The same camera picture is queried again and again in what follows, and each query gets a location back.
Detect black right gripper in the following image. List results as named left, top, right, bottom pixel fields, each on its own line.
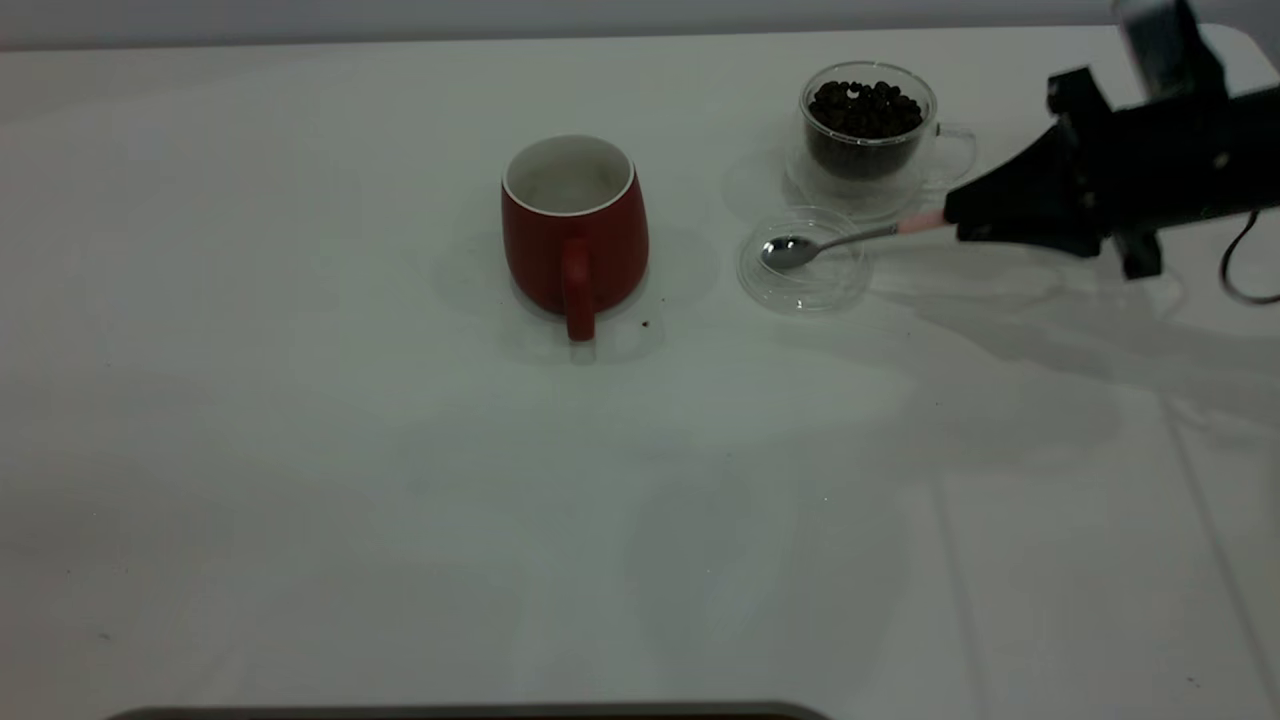
left=944, top=68, right=1280, bottom=281

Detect pink handled metal spoon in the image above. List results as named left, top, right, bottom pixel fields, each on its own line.
left=760, top=210, right=949, bottom=271

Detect red ceramic mug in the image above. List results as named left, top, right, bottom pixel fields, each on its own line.
left=500, top=134, right=651, bottom=343

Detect dark coffee beans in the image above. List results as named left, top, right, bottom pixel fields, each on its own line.
left=806, top=80, right=925, bottom=182

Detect clear round glass dish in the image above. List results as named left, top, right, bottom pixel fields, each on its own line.
left=737, top=206, right=871, bottom=316

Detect clear glass handled cup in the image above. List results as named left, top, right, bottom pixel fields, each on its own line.
left=785, top=60, right=978, bottom=223

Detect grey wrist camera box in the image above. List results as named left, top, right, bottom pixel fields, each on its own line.
left=1113, top=0, right=1229, bottom=103

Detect black looped cable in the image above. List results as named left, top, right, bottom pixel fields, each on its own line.
left=1218, top=208, right=1280, bottom=307

